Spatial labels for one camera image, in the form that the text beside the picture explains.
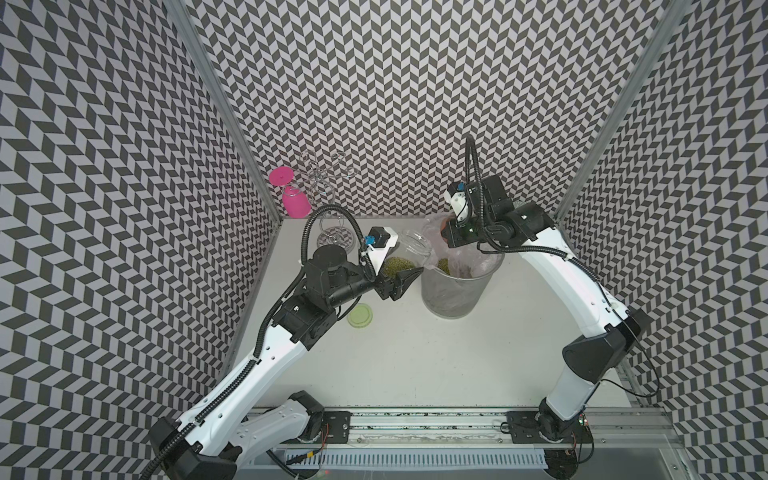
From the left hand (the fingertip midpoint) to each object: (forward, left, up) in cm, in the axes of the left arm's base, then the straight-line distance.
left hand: (407, 259), depth 64 cm
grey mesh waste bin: (+3, -14, -16) cm, 21 cm away
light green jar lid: (+3, +14, -33) cm, 36 cm away
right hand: (+11, -10, -6) cm, 16 cm away
